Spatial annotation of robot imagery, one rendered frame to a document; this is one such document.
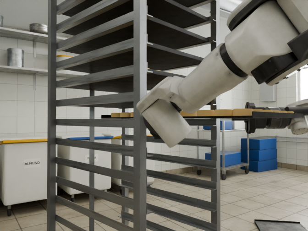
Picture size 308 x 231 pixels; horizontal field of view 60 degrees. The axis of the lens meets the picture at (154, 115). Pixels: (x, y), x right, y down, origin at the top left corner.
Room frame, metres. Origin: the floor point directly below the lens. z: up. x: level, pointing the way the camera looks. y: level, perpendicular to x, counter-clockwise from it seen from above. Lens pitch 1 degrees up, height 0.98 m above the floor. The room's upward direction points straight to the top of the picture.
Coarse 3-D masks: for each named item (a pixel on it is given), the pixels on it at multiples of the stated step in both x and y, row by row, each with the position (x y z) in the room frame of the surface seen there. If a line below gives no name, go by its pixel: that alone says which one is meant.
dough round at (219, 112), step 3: (216, 111) 0.70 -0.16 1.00; (219, 111) 0.70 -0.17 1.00; (222, 111) 0.69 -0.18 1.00; (225, 111) 0.69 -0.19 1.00; (228, 111) 0.69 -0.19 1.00; (231, 111) 0.70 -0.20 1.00; (216, 114) 0.70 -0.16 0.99; (219, 114) 0.70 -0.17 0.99; (222, 114) 0.69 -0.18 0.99; (225, 114) 0.69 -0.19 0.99; (228, 114) 0.69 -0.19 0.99; (231, 114) 0.70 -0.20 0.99
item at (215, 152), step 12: (216, 0) 1.15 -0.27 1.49; (216, 12) 1.15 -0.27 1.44; (216, 24) 1.15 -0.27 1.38; (216, 36) 1.14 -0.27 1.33; (216, 108) 1.14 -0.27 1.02; (216, 132) 1.14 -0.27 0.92; (216, 156) 1.14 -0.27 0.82; (216, 168) 1.14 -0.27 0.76; (216, 180) 1.15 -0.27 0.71; (216, 192) 1.14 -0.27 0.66; (216, 216) 1.15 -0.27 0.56
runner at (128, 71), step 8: (96, 72) 1.03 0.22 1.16; (104, 72) 1.00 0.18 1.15; (112, 72) 0.96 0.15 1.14; (120, 72) 0.93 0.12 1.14; (128, 72) 0.90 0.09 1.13; (152, 72) 0.86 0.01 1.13; (64, 80) 1.21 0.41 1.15; (72, 80) 1.16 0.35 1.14; (80, 80) 1.11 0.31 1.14; (88, 80) 1.07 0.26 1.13; (96, 80) 1.04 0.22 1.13; (104, 80) 1.04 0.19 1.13
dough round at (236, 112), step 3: (234, 111) 0.67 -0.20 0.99; (237, 111) 0.66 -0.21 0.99; (240, 111) 0.66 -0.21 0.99; (243, 111) 0.65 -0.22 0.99; (246, 111) 0.65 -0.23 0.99; (249, 111) 0.65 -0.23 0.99; (234, 114) 0.67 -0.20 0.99; (237, 114) 0.66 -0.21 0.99; (240, 114) 0.66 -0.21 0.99; (243, 114) 0.65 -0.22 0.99; (246, 114) 0.65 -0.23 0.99; (249, 114) 0.65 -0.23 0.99
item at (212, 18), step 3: (213, 15) 1.15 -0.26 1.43; (210, 18) 1.16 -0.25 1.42; (213, 18) 1.15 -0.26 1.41; (207, 21) 1.14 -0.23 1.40; (210, 21) 1.14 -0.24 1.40; (213, 21) 1.14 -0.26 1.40; (195, 24) 1.19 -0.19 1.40; (198, 24) 1.18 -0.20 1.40; (201, 24) 1.18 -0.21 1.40; (204, 24) 1.18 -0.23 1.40; (186, 27) 1.22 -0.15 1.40; (189, 27) 1.22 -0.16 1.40; (192, 27) 1.22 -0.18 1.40
